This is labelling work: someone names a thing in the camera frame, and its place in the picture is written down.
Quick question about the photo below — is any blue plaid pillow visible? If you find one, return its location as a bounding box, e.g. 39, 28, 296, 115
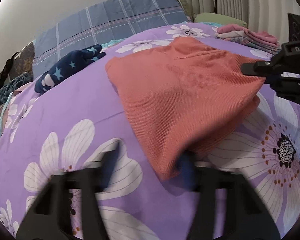
32, 0, 191, 74

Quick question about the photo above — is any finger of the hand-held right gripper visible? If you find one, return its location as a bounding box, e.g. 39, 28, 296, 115
241, 59, 273, 77

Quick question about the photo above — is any pile of folded pastel clothes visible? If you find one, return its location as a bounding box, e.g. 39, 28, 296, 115
215, 24, 283, 55

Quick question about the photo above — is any teal fluffy blanket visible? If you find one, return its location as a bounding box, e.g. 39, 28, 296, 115
0, 71, 34, 120

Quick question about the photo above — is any green pillow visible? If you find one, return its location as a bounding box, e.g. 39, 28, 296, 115
193, 12, 248, 28

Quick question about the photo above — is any coral knit garment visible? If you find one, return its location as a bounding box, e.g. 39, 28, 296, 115
105, 36, 266, 182

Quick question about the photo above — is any dark brown patterned cushion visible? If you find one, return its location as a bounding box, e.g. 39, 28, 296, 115
14, 41, 35, 78

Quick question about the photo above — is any pink folded garment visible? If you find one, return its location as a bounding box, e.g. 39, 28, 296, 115
217, 24, 278, 47

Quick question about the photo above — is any beige pleated curtain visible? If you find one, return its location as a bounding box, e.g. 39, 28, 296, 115
178, 0, 300, 30

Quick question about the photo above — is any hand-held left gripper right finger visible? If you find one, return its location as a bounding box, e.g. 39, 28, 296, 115
177, 152, 281, 240

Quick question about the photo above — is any purple floral bedsheet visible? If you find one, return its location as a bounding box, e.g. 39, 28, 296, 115
0, 21, 300, 240

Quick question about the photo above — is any navy star print garment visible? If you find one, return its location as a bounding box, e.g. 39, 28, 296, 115
34, 44, 107, 93

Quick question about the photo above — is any black strap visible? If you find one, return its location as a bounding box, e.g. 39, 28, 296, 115
0, 51, 19, 90

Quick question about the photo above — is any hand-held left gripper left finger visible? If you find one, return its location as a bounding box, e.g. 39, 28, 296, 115
15, 139, 123, 240

